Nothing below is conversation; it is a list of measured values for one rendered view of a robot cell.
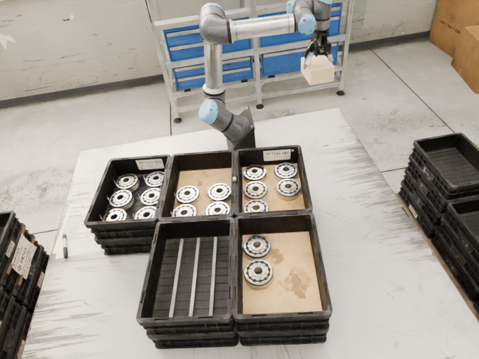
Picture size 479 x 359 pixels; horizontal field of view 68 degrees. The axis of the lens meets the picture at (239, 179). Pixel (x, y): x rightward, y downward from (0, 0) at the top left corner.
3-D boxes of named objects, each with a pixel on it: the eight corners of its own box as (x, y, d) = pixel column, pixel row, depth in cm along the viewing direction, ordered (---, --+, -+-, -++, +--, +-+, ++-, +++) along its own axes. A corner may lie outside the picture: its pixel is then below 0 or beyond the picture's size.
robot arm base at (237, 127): (228, 132, 197) (214, 123, 192) (245, 112, 191) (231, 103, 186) (232, 148, 186) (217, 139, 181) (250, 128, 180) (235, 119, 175)
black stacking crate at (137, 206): (117, 177, 175) (110, 159, 167) (176, 172, 173) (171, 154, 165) (94, 242, 147) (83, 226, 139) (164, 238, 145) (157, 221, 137)
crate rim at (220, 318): (158, 224, 138) (157, 220, 136) (234, 220, 136) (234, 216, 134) (137, 326, 109) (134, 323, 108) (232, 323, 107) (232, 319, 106)
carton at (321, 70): (300, 70, 187) (301, 57, 182) (322, 67, 188) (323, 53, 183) (310, 85, 175) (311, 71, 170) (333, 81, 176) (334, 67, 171)
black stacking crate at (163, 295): (165, 239, 144) (157, 221, 137) (237, 235, 142) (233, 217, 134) (146, 337, 116) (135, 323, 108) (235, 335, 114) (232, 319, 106)
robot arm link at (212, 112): (217, 136, 183) (196, 123, 176) (217, 120, 192) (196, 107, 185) (232, 121, 176) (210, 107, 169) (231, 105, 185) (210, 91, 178)
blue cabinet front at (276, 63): (261, 76, 333) (258, 14, 294) (336, 64, 335) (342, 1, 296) (262, 77, 330) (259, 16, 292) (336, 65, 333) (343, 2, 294)
